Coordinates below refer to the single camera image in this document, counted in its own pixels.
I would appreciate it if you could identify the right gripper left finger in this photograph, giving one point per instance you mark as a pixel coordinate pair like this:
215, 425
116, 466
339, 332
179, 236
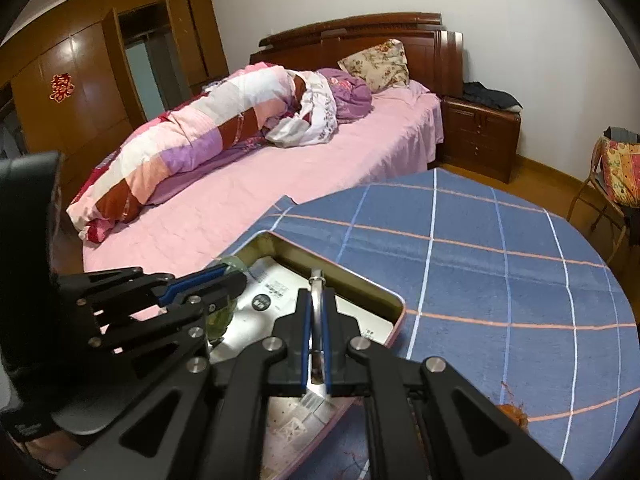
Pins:
202, 421

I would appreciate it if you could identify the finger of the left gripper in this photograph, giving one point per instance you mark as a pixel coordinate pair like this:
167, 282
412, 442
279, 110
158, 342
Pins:
141, 330
126, 291

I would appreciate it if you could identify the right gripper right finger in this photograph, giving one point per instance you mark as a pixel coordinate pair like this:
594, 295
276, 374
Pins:
424, 419

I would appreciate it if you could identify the left hand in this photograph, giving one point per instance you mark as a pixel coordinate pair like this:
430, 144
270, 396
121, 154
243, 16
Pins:
54, 451

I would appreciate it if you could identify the printed paper liner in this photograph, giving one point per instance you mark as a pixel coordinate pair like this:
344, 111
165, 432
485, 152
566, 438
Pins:
296, 423

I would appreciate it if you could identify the gold tin box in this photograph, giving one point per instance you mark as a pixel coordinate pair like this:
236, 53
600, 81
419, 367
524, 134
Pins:
272, 244

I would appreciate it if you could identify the blue plaid tablecloth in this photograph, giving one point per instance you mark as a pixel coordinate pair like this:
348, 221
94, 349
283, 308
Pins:
511, 295

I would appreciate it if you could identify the striped patchwork quilt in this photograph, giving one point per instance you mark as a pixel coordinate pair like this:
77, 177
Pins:
240, 108

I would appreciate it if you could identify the wooden wardrobe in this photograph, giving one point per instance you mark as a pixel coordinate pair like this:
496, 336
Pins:
83, 38

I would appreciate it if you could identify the white patterned garment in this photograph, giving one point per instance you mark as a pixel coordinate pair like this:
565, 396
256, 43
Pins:
312, 116

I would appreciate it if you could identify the purple folded garment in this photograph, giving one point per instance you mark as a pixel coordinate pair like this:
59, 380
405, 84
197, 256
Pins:
352, 96

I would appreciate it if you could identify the wooden nightstand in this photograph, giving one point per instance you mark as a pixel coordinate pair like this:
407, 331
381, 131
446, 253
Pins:
479, 139

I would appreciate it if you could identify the pink bed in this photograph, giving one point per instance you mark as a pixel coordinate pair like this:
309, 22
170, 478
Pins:
180, 236

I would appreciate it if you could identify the chair with colourful cushion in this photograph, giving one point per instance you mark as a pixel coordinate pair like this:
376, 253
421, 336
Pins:
612, 186

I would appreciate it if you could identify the floral pillow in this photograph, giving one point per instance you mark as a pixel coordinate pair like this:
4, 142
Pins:
382, 67

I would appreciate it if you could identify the dark clothes on nightstand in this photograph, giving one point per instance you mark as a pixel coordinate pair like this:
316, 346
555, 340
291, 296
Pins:
476, 92

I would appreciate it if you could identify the wooden headboard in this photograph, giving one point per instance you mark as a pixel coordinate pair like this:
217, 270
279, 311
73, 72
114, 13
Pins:
434, 53

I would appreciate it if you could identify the red paper wall decoration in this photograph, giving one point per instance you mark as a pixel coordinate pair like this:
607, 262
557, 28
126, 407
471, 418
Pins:
62, 87

